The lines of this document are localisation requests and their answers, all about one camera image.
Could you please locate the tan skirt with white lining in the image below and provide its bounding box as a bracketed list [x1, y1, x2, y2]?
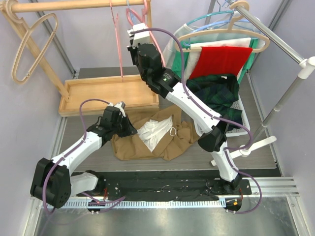
[111, 105, 200, 161]

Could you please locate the light blue wire hanger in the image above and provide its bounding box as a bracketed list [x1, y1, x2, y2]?
[126, 0, 137, 26]

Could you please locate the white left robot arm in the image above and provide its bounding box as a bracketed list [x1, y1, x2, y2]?
[30, 102, 137, 208]

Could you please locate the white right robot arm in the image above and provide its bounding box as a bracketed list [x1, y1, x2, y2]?
[127, 43, 242, 194]

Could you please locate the wooden hanger rack with tray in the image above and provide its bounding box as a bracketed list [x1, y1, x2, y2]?
[0, 0, 159, 117]

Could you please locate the pink hanger left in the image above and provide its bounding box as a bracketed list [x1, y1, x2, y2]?
[109, 0, 124, 82]

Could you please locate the pink hanger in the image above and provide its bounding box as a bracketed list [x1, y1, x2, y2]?
[109, 0, 124, 82]
[133, 0, 165, 66]

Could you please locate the pink hanger right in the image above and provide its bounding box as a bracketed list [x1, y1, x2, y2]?
[133, 0, 165, 66]

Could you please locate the teal hanger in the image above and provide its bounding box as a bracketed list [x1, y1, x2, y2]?
[186, 10, 233, 25]

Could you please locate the beige wooden hanger with clothes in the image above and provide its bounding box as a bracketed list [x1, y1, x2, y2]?
[178, 13, 270, 53]

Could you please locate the beige wooden hanger on rack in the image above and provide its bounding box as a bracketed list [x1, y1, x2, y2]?
[12, 13, 59, 84]

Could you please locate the red cloth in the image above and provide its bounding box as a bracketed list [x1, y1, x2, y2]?
[189, 46, 253, 79]

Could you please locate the dark green plaid garment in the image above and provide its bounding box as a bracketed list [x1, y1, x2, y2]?
[185, 73, 243, 128]

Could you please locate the white plastic basket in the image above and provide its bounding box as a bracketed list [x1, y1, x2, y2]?
[185, 99, 250, 137]

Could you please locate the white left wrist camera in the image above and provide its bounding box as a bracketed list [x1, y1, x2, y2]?
[108, 101, 126, 117]

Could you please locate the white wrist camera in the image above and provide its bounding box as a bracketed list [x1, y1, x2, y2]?
[127, 23, 150, 49]
[108, 101, 126, 117]

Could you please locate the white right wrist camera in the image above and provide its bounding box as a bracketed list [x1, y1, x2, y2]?
[127, 23, 150, 49]

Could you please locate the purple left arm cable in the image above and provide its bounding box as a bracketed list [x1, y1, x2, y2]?
[41, 98, 128, 222]

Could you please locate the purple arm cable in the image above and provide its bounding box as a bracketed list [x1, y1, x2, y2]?
[129, 27, 262, 215]
[41, 98, 128, 222]

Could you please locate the white slotted cable duct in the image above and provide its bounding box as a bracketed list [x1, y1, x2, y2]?
[61, 198, 226, 209]

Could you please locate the blue hanger on rail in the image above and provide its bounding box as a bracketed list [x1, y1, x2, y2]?
[187, 0, 241, 32]

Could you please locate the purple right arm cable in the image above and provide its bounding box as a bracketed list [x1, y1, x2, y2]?
[129, 27, 262, 215]

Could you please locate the metal clothes rail stand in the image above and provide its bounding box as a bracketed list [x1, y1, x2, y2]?
[211, 0, 315, 167]

